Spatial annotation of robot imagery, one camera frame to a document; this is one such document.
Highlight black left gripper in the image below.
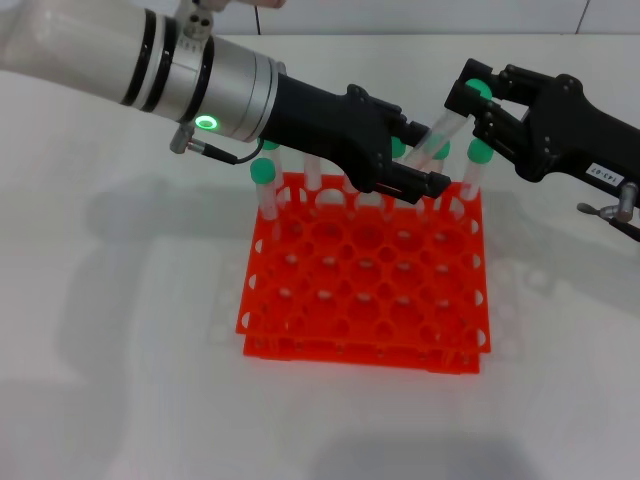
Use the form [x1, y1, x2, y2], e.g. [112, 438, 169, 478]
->
[258, 73, 452, 205]

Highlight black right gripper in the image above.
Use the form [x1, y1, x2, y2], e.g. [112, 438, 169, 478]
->
[443, 57, 640, 196]

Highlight orange plastic test tube rack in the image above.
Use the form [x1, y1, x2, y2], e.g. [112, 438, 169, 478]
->
[234, 172, 494, 376]

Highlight right gripper cable connector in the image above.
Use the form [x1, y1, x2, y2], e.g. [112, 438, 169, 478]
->
[576, 182, 640, 240]

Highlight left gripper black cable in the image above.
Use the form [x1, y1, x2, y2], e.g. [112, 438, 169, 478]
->
[168, 124, 269, 167]

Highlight silver left wrist camera assembly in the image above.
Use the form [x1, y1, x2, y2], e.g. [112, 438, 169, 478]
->
[174, 0, 217, 51]

